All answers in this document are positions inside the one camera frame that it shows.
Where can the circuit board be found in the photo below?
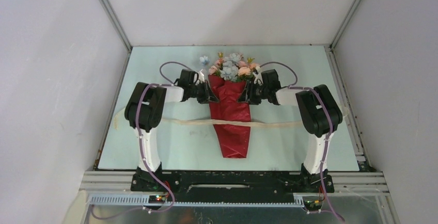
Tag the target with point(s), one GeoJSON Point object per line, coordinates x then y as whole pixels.
{"type": "Point", "coordinates": [157, 199]}
{"type": "Point", "coordinates": [313, 206]}

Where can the cream ribbon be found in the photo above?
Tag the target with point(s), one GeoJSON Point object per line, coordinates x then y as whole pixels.
{"type": "Point", "coordinates": [236, 123]}

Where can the blue flower stem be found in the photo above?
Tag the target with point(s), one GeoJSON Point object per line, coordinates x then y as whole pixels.
{"type": "Point", "coordinates": [229, 70]}

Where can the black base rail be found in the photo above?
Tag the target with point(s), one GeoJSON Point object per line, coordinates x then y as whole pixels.
{"type": "Point", "coordinates": [240, 187]}

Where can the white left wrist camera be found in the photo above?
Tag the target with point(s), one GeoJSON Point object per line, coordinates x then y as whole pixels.
{"type": "Point", "coordinates": [200, 77]}

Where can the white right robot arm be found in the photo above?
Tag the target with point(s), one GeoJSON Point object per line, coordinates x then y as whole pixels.
{"type": "Point", "coordinates": [319, 112]}

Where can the right circuit board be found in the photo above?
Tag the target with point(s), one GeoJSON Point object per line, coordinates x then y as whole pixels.
{"type": "Point", "coordinates": [313, 206]}

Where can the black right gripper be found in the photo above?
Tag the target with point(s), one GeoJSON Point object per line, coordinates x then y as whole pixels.
{"type": "Point", "coordinates": [248, 95]}

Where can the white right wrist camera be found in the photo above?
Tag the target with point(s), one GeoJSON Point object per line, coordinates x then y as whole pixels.
{"type": "Point", "coordinates": [257, 76]}

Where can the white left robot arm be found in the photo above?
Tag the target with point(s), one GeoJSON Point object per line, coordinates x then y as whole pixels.
{"type": "Point", "coordinates": [145, 108]}

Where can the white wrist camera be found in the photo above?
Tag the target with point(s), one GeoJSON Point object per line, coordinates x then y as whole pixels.
{"type": "Point", "coordinates": [200, 77]}
{"type": "Point", "coordinates": [257, 76]}

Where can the red wrapping paper sheet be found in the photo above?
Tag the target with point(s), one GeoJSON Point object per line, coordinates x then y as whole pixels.
{"type": "Point", "coordinates": [233, 139]}

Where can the pink rose stem with blue bud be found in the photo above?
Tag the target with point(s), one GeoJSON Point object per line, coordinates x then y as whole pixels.
{"type": "Point", "coordinates": [204, 61]}

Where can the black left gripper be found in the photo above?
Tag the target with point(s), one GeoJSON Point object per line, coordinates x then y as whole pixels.
{"type": "Point", "coordinates": [208, 96]}

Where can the peach rose stem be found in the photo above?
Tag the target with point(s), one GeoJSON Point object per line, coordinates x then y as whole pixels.
{"type": "Point", "coordinates": [247, 67]}

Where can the left circuit board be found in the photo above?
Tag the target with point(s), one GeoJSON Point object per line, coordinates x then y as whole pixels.
{"type": "Point", "coordinates": [157, 199]}

